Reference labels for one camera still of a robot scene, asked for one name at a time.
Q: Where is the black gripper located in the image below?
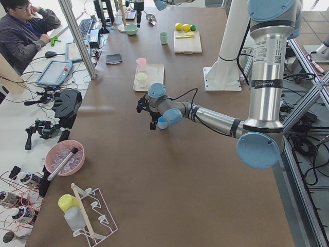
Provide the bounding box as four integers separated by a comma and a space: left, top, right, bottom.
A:
136, 94, 159, 130
125, 0, 144, 28

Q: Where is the light blue cup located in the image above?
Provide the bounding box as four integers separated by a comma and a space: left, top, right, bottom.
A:
157, 116, 168, 129

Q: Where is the green cup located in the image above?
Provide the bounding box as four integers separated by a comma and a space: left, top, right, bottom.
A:
159, 32, 168, 45

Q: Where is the pink cup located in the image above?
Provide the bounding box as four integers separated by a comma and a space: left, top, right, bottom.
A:
136, 57, 147, 72

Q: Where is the cream white cup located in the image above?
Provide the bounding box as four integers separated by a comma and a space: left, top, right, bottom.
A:
136, 73, 147, 88

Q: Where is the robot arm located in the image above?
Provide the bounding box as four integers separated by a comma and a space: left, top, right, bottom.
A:
136, 1, 303, 169
125, 0, 194, 28

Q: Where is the cream rectangular tray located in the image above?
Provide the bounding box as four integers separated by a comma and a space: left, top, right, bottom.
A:
133, 64, 165, 92

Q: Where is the steel ice scoop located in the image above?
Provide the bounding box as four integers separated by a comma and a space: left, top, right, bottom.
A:
144, 10, 157, 26

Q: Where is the green bowl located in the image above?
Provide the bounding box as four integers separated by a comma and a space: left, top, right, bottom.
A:
124, 24, 138, 36

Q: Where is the wooden cup tree stand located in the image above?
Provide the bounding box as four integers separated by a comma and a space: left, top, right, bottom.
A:
115, 0, 126, 33

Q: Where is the whole lemon outer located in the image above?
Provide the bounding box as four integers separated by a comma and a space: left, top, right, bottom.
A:
174, 23, 182, 31

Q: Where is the whole lemon near lime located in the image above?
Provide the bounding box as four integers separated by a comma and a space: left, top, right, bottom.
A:
182, 24, 191, 31

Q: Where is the grey folded cloth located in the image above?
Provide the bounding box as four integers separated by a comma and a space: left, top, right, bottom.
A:
106, 54, 122, 65

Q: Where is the black keyboard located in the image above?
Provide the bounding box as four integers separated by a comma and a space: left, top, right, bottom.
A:
78, 19, 93, 37

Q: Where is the wooden cutting board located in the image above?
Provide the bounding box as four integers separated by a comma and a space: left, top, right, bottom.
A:
174, 31, 202, 54

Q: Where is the blue teach pendant far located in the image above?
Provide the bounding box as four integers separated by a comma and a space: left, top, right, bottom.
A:
65, 42, 82, 63

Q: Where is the blue teach pendant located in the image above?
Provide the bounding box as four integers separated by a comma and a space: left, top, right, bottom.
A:
35, 61, 72, 86
65, 42, 82, 63

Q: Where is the steel muddler black tip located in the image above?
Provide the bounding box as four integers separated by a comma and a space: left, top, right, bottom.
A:
47, 147, 79, 181

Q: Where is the pink bowl of ice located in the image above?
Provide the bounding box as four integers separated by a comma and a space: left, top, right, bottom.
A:
45, 139, 86, 177

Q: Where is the blue teach pendant near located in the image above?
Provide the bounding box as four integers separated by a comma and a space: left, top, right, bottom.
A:
35, 61, 72, 86

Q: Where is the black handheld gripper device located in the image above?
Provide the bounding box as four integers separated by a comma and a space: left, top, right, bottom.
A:
25, 119, 59, 150

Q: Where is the yellow cup on rack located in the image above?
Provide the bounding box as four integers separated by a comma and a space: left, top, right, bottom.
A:
58, 194, 79, 213

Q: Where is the seated person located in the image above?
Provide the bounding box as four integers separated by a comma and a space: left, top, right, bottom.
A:
1, 1, 61, 75

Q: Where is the clear bottle on rack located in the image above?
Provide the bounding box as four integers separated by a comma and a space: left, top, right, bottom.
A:
64, 206, 86, 232

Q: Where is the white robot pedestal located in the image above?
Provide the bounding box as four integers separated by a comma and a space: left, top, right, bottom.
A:
204, 1, 250, 91

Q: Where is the white wire drying rack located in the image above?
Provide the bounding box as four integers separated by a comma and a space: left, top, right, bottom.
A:
71, 183, 118, 246

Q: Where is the copper wire bottle rack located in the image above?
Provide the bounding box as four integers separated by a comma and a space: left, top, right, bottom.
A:
1, 171, 42, 232

